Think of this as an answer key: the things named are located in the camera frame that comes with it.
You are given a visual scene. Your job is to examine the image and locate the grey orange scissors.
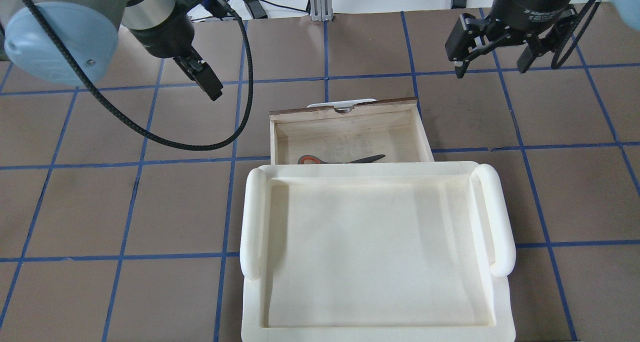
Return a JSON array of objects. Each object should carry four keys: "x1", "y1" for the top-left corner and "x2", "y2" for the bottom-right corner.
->
[{"x1": 296, "y1": 154, "x2": 386, "y2": 165}]

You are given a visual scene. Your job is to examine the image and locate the brown gridded table mat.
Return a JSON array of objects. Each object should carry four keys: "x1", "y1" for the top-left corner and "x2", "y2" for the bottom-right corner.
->
[{"x1": 0, "y1": 3, "x2": 640, "y2": 342}]

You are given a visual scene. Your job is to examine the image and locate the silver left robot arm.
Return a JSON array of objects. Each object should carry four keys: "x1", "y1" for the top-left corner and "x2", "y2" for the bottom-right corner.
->
[{"x1": 1, "y1": 0, "x2": 226, "y2": 100}]

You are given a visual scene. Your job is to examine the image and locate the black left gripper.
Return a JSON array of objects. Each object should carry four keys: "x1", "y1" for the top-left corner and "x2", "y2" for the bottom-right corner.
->
[{"x1": 127, "y1": 0, "x2": 227, "y2": 101}]

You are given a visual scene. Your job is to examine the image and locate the light wooden drawer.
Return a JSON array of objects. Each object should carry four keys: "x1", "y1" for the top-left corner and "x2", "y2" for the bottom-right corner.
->
[{"x1": 269, "y1": 97, "x2": 434, "y2": 165}]

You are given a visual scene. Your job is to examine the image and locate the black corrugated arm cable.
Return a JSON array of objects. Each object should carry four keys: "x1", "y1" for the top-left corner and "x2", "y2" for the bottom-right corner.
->
[{"x1": 0, "y1": 0, "x2": 254, "y2": 151}]

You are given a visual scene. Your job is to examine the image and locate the white plastic tray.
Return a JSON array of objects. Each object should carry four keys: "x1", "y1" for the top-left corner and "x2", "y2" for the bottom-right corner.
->
[{"x1": 239, "y1": 161, "x2": 516, "y2": 342}]

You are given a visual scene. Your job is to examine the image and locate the aluminium frame post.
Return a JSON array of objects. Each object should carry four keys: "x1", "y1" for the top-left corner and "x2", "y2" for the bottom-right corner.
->
[{"x1": 309, "y1": 0, "x2": 335, "y2": 22}]

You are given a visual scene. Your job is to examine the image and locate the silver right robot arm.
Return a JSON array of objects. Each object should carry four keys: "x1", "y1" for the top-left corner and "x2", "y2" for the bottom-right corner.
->
[{"x1": 445, "y1": 0, "x2": 639, "y2": 79}]

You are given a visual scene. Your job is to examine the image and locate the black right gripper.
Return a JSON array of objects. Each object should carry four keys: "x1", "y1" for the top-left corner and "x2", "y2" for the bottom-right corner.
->
[{"x1": 445, "y1": 0, "x2": 576, "y2": 79}]

